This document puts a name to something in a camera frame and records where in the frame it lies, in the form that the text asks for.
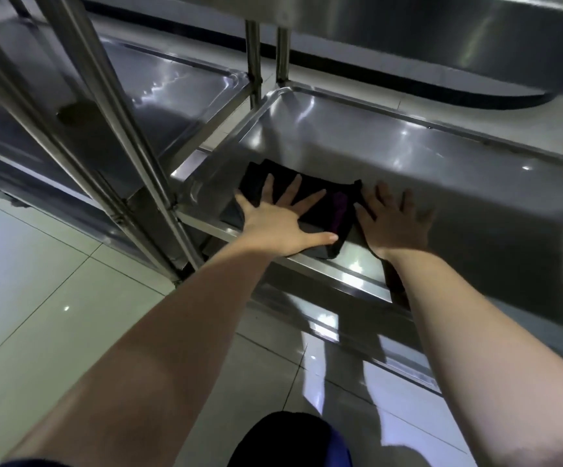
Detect person's left hand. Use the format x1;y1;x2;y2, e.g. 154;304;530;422
234;174;340;258

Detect person's right hand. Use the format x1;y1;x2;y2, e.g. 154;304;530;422
356;181;436;261

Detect black cleaning cloth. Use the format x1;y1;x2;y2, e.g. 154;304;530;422
235;159;368;261

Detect person's left forearm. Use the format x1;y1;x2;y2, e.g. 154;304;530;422
2;242;294;467

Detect person's right forearm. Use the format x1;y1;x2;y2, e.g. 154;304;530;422
383;247;563;467

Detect steel trolley shelf tray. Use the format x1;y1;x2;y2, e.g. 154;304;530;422
0;17;253;200
170;85;563;336

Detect person's dark trousers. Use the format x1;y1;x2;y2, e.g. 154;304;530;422
227;411;346;467

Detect steel trolley upright post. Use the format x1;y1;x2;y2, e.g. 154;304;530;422
0;12;185;285
31;0;207;273
244;19;264;112
275;25;292;90

